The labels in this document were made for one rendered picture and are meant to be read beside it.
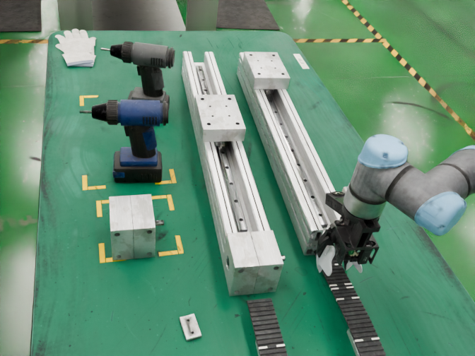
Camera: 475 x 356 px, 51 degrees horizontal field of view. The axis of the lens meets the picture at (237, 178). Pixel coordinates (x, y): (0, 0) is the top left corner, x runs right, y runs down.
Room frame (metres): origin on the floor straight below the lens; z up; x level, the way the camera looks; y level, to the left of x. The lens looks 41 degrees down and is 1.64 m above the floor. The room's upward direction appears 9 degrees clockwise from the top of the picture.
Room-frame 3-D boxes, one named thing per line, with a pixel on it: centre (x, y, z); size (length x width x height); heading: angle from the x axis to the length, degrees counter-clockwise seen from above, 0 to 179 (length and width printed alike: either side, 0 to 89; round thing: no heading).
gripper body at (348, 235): (0.70, -0.25, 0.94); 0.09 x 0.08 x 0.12; 17
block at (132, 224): (0.72, 0.20, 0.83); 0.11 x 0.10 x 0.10; 109
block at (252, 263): (0.67, -0.07, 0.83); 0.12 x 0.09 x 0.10; 107
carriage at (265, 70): (1.39, -0.03, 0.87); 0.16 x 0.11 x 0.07; 17
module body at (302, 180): (1.15, -0.11, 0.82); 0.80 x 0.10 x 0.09; 17
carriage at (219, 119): (1.10, 0.07, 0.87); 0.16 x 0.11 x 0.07; 17
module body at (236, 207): (1.10, 0.07, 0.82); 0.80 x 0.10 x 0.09; 17
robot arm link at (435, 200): (0.65, -0.33, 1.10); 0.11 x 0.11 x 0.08; 47
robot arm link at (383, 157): (0.70, -0.25, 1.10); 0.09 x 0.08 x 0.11; 47
